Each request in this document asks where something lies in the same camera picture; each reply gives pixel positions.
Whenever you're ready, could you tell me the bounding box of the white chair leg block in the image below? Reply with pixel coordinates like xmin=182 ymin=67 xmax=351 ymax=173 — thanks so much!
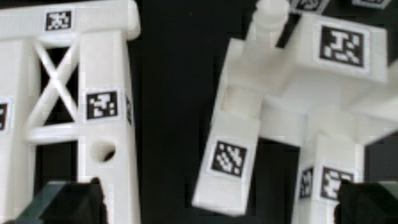
xmin=351 ymin=0 xmax=392 ymax=10
xmin=289 ymin=0 xmax=330 ymax=14
xmin=191 ymin=113 xmax=259 ymax=217
xmin=291 ymin=134 xmax=364 ymax=224

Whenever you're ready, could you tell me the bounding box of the white chair seat part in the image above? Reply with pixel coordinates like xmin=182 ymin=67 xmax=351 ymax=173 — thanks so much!
xmin=213 ymin=0 xmax=398 ymax=146

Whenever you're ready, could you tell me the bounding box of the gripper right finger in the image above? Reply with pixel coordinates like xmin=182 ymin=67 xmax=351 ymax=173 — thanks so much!
xmin=333 ymin=181 xmax=398 ymax=224

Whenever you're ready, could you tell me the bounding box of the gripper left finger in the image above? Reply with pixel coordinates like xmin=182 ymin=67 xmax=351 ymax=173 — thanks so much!
xmin=10 ymin=178 xmax=108 ymax=224

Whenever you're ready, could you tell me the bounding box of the white chair back bar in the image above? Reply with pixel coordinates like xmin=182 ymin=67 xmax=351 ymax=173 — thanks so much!
xmin=78 ymin=31 xmax=140 ymax=224

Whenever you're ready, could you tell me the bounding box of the white chair back part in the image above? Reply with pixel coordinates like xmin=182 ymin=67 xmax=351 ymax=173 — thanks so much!
xmin=0 ymin=0 xmax=140 ymax=222

